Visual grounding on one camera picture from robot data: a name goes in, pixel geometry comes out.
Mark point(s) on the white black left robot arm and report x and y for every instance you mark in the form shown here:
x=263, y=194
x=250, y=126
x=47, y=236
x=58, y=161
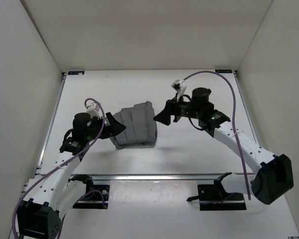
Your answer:
x=40, y=216

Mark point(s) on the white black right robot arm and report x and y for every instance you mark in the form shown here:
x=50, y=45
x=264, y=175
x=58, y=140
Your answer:
x=272, y=175

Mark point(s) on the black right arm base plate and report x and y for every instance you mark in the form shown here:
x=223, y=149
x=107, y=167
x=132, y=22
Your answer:
x=213, y=197

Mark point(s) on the blue corner label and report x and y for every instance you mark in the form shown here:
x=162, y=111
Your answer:
x=76, y=73
x=223, y=71

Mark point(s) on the aluminium table frame rail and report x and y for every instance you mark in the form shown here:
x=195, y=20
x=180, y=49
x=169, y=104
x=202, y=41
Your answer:
x=180, y=152

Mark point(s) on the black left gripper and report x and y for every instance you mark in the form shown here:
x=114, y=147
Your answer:
x=115, y=127

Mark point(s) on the blue left corner label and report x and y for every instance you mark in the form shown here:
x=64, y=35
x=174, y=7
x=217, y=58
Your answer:
x=76, y=73

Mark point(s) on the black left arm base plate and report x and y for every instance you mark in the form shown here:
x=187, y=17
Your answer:
x=97, y=194

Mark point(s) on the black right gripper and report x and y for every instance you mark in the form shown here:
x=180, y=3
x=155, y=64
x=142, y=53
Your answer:
x=164, y=116

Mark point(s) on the grey pleated skirt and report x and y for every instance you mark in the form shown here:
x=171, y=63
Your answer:
x=141, y=129

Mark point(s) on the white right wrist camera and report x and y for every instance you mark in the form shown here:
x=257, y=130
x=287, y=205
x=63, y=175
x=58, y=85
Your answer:
x=180, y=88

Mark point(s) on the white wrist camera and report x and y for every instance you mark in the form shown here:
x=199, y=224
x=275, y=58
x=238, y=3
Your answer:
x=180, y=88
x=93, y=110

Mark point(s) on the blue right corner label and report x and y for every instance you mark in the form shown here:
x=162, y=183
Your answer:
x=223, y=71

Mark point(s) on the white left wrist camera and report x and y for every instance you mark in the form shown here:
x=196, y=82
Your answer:
x=93, y=110

